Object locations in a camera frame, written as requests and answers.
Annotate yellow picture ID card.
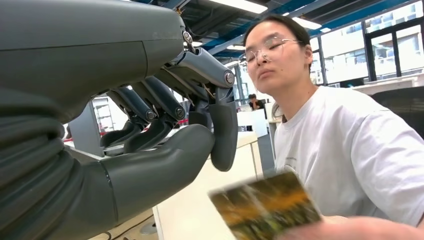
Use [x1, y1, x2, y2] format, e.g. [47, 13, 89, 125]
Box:
[208, 171, 322, 240]

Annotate person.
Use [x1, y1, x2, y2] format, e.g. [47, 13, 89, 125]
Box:
[248, 93, 266, 111]
[243, 13, 424, 240]

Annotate grey column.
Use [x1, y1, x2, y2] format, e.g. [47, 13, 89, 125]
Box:
[67, 99, 106, 158]

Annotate black office chair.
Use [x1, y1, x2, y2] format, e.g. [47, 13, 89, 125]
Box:
[370, 86, 424, 140]

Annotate white office desk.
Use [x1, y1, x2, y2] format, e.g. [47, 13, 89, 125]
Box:
[352, 73, 424, 97]

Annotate white partition panel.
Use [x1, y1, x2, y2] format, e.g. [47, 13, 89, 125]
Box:
[236, 109, 270, 138]

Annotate clear-rimmed eyeglasses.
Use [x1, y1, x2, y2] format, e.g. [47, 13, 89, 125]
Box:
[239, 36, 304, 65]

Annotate small grey round puck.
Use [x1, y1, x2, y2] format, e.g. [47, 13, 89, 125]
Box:
[139, 222, 159, 236]

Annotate black-framed window wall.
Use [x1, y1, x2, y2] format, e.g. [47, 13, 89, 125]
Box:
[309, 0, 424, 89]

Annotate black desk cable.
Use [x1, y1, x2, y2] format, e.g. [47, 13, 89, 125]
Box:
[99, 214, 156, 240]

